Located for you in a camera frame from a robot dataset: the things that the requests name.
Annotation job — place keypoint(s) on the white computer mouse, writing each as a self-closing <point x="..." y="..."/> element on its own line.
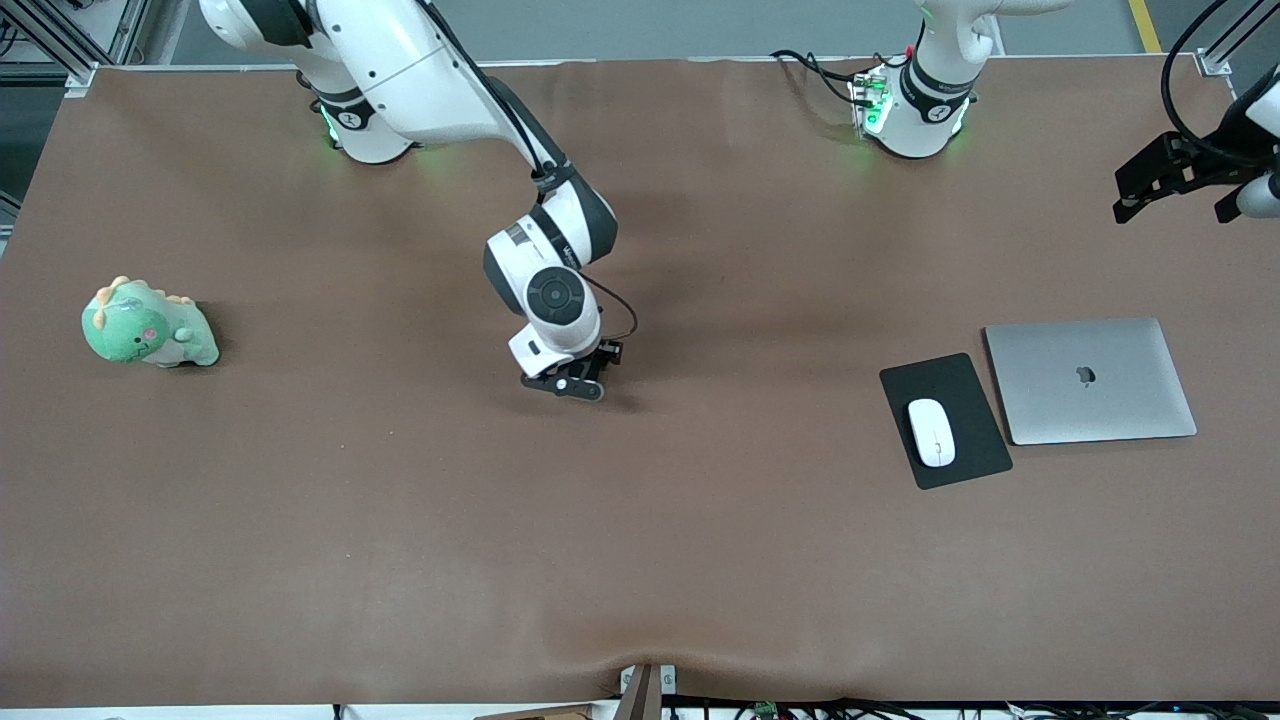
<point x="931" y="432"/>

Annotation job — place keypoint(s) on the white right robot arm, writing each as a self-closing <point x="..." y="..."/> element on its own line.
<point x="420" y="80"/>

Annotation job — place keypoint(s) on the black mouse pad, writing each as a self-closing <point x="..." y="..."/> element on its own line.
<point x="980" y="420"/>

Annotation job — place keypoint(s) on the brown table cover sheet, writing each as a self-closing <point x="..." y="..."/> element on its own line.
<point x="640" y="520"/>

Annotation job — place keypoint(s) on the silver laptop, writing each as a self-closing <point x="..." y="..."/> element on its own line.
<point x="1090" y="385"/>

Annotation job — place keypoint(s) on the brown cardboard piece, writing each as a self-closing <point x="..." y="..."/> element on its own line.
<point x="550" y="714"/>

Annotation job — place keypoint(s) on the green plush dinosaur toy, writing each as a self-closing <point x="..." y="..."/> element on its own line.
<point x="140" y="330"/>

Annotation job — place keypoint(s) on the aluminium frame profile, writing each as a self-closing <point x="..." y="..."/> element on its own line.
<point x="40" y="30"/>
<point x="1215" y="62"/>

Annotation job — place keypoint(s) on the metal bracket with post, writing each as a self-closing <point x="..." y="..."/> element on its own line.
<point x="645" y="695"/>

